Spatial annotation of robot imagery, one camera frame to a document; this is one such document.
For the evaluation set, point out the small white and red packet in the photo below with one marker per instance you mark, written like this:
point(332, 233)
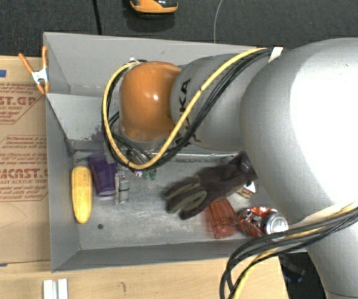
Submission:
point(246, 190)

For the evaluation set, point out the yellow toy corn cob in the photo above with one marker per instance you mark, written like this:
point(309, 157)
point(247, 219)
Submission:
point(81, 195)

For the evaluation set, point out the dark brown glove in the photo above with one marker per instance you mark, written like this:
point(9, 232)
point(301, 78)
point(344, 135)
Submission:
point(210, 185)

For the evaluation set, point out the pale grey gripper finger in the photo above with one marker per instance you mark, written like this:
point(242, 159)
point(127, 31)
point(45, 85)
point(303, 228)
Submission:
point(124, 191)
point(117, 192)

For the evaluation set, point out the crushed red drink can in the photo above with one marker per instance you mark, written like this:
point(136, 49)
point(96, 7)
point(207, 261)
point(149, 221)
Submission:
point(261, 220)

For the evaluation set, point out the orange translucent plastic cup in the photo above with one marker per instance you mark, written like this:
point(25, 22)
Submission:
point(223, 220)

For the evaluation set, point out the purple translucent plastic cup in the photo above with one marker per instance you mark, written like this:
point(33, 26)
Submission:
point(104, 176)

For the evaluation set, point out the grey metal bin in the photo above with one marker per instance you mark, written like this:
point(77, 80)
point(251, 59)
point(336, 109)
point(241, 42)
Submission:
point(153, 229)

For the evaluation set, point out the brown cardboard board, red print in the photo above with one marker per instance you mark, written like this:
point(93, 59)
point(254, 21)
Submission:
point(16, 223)

